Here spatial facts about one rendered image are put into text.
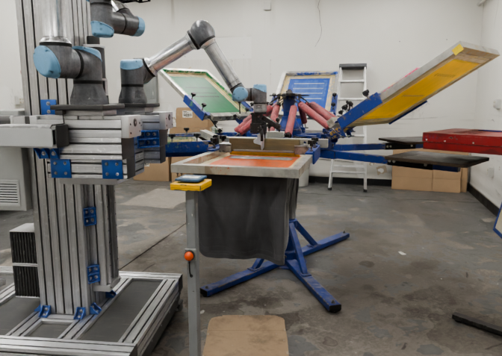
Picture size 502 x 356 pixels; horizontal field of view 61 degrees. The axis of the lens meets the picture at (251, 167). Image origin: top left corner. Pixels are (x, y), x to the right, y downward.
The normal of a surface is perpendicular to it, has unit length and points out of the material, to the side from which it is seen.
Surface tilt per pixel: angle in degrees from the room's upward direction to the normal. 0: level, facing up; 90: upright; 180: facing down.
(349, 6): 90
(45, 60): 97
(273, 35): 90
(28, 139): 90
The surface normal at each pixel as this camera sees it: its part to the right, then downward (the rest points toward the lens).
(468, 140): -0.71, 0.13
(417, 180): -0.25, -0.10
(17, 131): -0.11, 0.16
